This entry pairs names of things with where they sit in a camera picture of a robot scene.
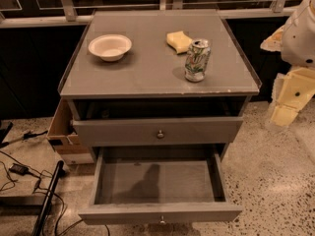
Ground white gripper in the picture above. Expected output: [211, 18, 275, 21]
[260, 27, 315, 127]

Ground green white 7up can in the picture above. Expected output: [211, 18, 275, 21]
[185, 38, 211, 83]

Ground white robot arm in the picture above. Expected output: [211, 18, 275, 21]
[260, 0, 315, 127]

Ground grey drawer cabinet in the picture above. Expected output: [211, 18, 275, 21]
[57, 9, 263, 226]

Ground grey open middle drawer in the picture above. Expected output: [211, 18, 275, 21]
[79, 145, 242, 225]

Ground grey top drawer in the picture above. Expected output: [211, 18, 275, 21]
[73, 117, 243, 147]

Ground yellow sponge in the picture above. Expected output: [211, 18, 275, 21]
[166, 31, 192, 54]

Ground metal window railing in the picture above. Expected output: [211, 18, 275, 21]
[0, 0, 302, 28]

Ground white paper bowl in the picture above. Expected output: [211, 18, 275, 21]
[89, 34, 132, 62]

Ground cardboard box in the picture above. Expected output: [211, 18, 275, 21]
[47, 99, 94, 165]

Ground black pole on floor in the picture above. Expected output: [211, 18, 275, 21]
[31, 160, 64, 236]

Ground black power adapter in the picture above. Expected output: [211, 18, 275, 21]
[9, 163, 29, 176]

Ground black cables on floor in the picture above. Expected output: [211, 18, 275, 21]
[0, 129, 111, 236]

